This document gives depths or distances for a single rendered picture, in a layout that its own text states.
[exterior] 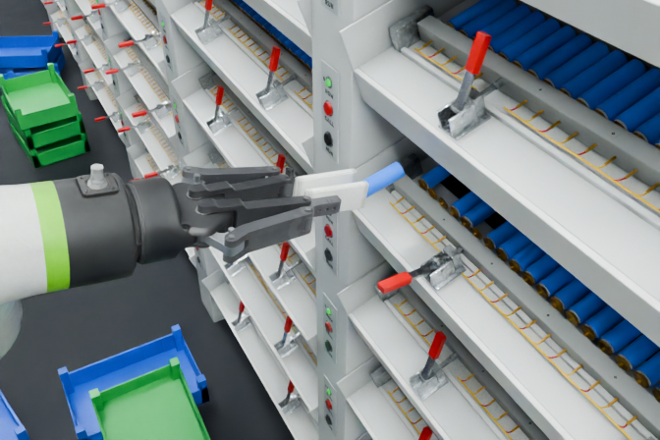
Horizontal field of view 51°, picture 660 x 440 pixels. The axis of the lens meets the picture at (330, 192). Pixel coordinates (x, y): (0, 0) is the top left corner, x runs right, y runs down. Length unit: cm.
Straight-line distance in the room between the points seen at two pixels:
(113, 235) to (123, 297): 147
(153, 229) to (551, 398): 38
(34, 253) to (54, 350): 140
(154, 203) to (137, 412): 112
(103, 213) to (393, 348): 48
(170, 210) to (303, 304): 67
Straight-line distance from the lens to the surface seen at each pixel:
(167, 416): 168
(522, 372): 69
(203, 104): 146
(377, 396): 111
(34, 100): 276
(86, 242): 58
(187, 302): 200
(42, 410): 186
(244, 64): 118
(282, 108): 104
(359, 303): 98
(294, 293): 127
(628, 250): 54
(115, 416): 169
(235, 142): 132
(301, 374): 139
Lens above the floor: 140
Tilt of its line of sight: 37 degrees down
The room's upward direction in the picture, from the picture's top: straight up
